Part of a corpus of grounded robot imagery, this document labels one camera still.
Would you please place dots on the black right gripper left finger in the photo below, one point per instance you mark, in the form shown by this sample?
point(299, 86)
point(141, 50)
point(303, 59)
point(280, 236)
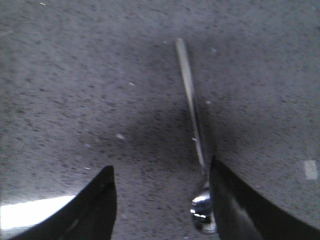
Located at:
point(90, 215)

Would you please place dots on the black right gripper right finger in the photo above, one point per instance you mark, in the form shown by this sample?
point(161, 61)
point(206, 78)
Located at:
point(241, 213)

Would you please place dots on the silver spoon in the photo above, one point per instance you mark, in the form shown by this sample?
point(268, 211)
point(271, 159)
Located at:
point(201, 206)

